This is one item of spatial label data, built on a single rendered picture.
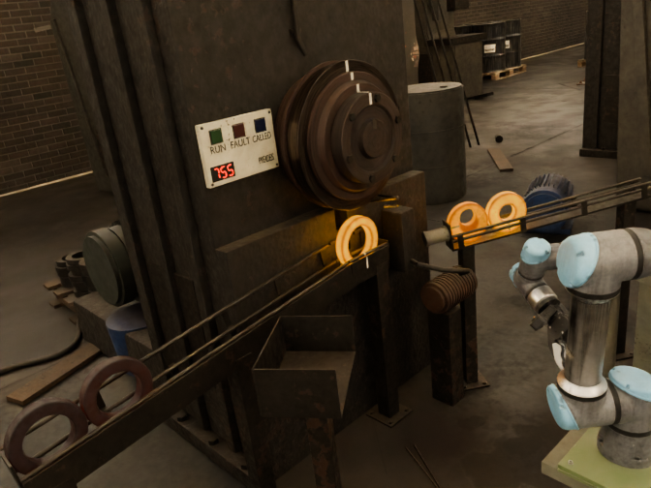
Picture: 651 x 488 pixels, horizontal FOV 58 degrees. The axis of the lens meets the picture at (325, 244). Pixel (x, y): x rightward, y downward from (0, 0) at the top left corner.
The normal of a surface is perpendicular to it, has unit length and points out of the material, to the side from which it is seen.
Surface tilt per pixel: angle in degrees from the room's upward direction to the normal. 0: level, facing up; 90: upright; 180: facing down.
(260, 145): 90
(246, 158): 90
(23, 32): 90
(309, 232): 90
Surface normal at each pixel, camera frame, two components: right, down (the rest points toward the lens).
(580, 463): -0.11, -0.92
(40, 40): 0.69, 0.18
